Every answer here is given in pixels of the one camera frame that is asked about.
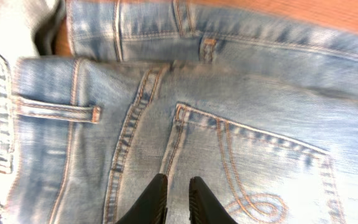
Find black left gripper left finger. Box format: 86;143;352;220
116;174;168;224

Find folded light blue jeans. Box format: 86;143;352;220
0;0;65;223

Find long blue denim jeans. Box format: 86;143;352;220
8;1;358;223

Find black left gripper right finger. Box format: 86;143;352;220
189;176;237;224

